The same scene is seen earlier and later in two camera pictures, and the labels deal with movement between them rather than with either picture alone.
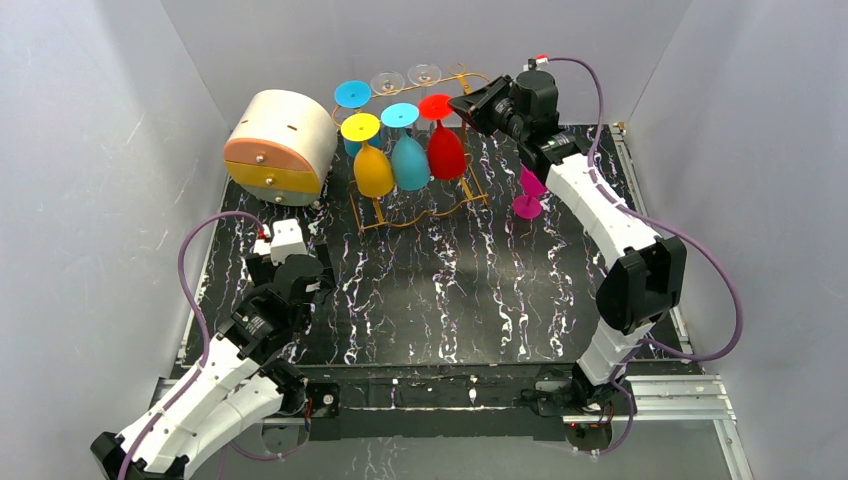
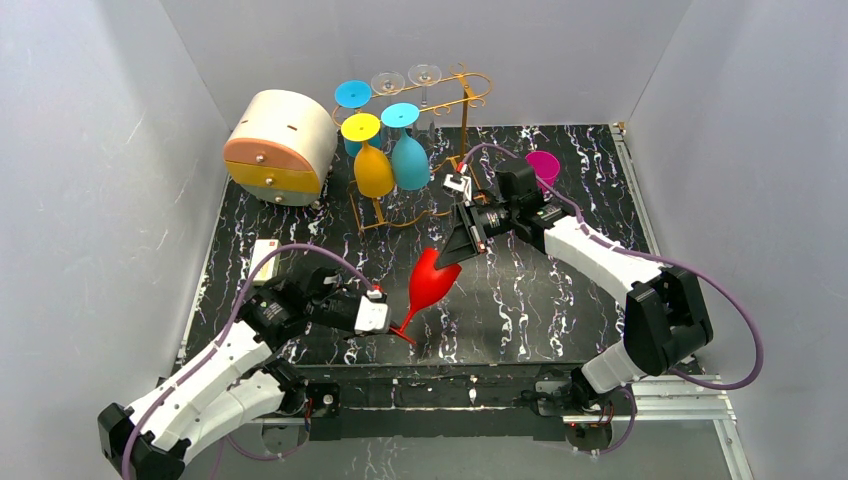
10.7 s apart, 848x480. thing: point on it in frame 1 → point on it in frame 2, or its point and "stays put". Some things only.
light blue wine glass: x=410 y=166 stays put
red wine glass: x=446 y=152 → x=427 y=284
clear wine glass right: x=424 y=74 stays put
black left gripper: x=321 y=279 → x=351 y=313
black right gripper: x=482 y=108 → x=472 y=229
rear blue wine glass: x=354 y=94 stays put
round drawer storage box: x=283 y=148 stays put
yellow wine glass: x=372 y=171 stays put
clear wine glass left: x=387 y=83 stays put
